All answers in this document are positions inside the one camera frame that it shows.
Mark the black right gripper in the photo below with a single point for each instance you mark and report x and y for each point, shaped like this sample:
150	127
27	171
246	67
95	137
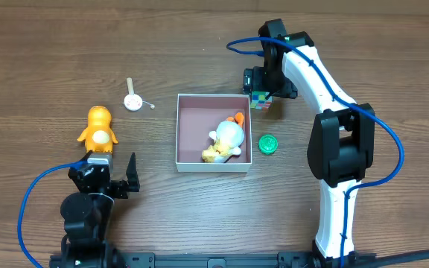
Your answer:
256	88

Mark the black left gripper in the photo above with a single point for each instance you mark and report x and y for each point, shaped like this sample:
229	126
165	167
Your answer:
111	187

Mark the colourful puzzle cube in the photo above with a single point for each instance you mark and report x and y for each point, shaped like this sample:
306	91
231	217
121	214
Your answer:
260	100

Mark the green round cap toy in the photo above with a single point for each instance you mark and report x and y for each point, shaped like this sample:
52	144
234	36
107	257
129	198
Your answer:
268	144

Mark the white yellow plush chicken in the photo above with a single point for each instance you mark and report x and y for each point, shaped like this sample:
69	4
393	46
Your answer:
227	139

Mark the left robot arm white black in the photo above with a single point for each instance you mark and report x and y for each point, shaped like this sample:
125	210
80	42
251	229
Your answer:
87	212

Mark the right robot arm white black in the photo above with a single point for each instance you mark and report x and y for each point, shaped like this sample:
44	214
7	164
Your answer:
341	145

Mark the white box pink inside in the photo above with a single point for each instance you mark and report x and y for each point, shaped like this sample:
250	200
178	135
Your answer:
197	116

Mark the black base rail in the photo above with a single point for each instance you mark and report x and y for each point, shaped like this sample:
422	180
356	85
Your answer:
280	259

